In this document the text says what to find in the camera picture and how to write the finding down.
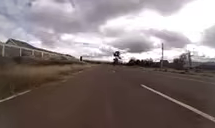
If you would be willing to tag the dark tall tree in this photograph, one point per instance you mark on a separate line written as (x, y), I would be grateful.
(116, 56)

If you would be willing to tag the dark roadside sign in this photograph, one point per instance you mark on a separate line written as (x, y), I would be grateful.
(81, 58)

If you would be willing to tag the reddish grey asphalt road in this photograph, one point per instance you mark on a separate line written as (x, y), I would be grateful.
(108, 100)

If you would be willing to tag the row of distant trees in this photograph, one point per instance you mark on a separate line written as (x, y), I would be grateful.
(145, 62)

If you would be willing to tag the utility pole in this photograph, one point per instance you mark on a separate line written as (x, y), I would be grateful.
(189, 60)
(162, 55)

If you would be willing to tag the dry grass verge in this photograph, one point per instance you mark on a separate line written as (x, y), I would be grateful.
(25, 75)

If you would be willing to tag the white dashed lane line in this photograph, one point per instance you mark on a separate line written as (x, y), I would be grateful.
(181, 104)

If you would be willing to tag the white road edge line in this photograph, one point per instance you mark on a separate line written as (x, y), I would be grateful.
(15, 95)

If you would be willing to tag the white rail fence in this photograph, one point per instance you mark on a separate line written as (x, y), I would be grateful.
(20, 50)

